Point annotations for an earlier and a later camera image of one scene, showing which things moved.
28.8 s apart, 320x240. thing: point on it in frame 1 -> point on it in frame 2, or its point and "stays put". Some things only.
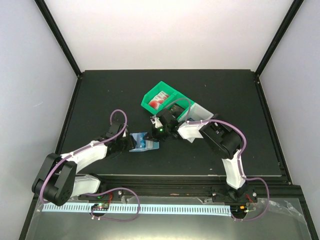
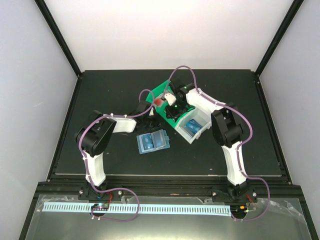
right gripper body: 160,134 -> 178,110
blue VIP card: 141,142 -> 147,141
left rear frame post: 58,34 stays put
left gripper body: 125,146 -> 152,124
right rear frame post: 292,12 stays put
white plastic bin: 189,132 stays put
